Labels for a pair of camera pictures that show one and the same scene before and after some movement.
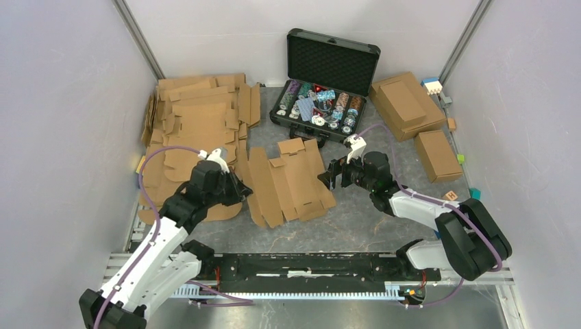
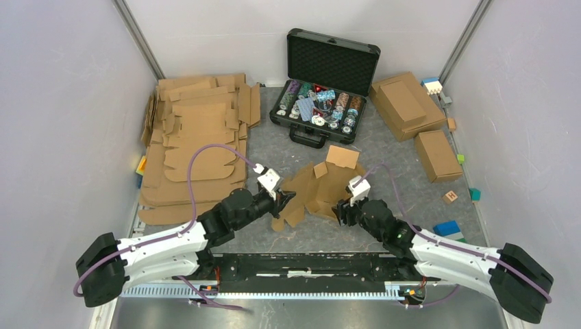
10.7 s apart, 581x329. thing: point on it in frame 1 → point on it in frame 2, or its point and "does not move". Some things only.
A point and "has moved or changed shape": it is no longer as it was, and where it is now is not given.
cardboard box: x=289 y=186 has moved or changed shape
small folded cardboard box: x=437 y=157 does not move
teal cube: x=475 y=193 does not move
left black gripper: x=240 y=192 → x=283 y=197
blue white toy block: x=432 y=86 does not move
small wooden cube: x=451 y=123 does not move
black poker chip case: x=329 y=81 does not move
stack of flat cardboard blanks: x=204 y=112 does not move
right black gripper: x=335 y=167 → x=344 y=208
